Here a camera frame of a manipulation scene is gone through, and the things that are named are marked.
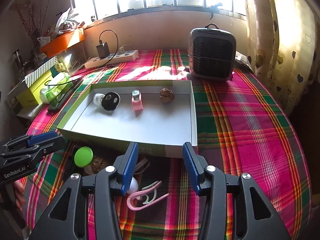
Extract white round hook knob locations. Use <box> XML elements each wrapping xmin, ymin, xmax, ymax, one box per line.
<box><xmin>127</xmin><ymin>177</ymin><xmax>139</xmax><ymax>194</ymax></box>

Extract yellow green box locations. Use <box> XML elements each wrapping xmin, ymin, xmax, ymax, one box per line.
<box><xmin>16</xmin><ymin>70</ymin><xmax>52</xmax><ymax>107</ymax></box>

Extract striped white box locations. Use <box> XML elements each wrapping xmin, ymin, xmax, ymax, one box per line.
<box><xmin>22</xmin><ymin>56</ymin><xmax>57</xmax><ymax>88</ymax></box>

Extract pink clip with green pad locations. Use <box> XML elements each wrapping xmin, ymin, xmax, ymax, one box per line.
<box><xmin>131</xmin><ymin>89</ymin><xmax>143</xmax><ymax>111</ymax></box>

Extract black round disc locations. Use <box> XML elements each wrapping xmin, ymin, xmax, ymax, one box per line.
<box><xmin>101</xmin><ymin>92</ymin><xmax>120</xmax><ymax>111</ymax></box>

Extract heart pattern curtain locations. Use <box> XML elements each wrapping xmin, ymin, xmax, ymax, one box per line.
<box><xmin>246</xmin><ymin>0</ymin><xmax>319</xmax><ymax>115</ymax></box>

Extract white usb cable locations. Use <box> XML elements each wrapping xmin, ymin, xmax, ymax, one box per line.
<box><xmin>133</xmin><ymin>155</ymin><xmax>152</xmax><ymax>176</ymax></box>

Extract brown walnut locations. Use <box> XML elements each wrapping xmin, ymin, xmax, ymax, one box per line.
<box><xmin>159</xmin><ymin>88</ymin><xmax>175</xmax><ymax>103</ymax></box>
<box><xmin>91</xmin><ymin>157</ymin><xmax>109</xmax><ymax>174</ymax></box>

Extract red flower branches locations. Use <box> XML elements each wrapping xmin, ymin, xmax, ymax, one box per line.
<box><xmin>14</xmin><ymin>0</ymin><xmax>44</xmax><ymax>48</ymax></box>

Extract black charger adapter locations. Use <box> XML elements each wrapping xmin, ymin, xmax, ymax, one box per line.
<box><xmin>96</xmin><ymin>40</ymin><xmax>110</xmax><ymax>59</ymax></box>

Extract grey portable space heater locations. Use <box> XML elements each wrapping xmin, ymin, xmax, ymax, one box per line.
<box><xmin>188</xmin><ymin>26</ymin><xmax>236</xmax><ymax>81</ymax></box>

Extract white power strip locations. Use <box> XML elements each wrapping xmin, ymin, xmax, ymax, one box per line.
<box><xmin>84</xmin><ymin>50</ymin><xmax>139</xmax><ymax>69</ymax></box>

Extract orange tray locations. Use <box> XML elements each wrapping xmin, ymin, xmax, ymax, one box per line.
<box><xmin>39</xmin><ymin>28</ymin><xmax>85</xmax><ymax>58</ymax></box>

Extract green white shallow box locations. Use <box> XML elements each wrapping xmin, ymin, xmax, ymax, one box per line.
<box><xmin>57</xmin><ymin>80</ymin><xmax>197</xmax><ymax>158</ymax></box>

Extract black tablet phone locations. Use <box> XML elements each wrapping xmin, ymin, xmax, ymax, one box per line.
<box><xmin>47</xmin><ymin>80</ymin><xmax>83</xmax><ymax>113</ymax></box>

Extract plaid pink green bedsheet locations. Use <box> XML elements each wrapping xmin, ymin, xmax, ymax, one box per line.
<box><xmin>22</xmin><ymin>49</ymin><xmax>311</xmax><ymax>239</ymax></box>

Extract green mushroom lamp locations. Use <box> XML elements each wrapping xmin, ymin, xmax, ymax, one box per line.
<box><xmin>74</xmin><ymin>146</ymin><xmax>94</xmax><ymax>175</ymax></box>

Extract black charger cable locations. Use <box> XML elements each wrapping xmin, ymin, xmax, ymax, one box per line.
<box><xmin>44</xmin><ymin>29</ymin><xmax>119</xmax><ymax>87</ymax></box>

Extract window latch handle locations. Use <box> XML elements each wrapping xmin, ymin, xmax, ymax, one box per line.
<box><xmin>209</xmin><ymin>2</ymin><xmax>223</xmax><ymax>20</ymax></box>

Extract green tissue pack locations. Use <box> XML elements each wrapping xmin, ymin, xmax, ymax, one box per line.
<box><xmin>40</xmin><ymin>72</ymin><xmax>70</xmax><ymax>104</ymax></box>

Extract white tape roll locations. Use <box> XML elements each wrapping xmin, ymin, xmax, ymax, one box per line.
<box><xmin>93</xmin><ymin>93</ymin><xmax>105</xmax><ymax>106</ymax></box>

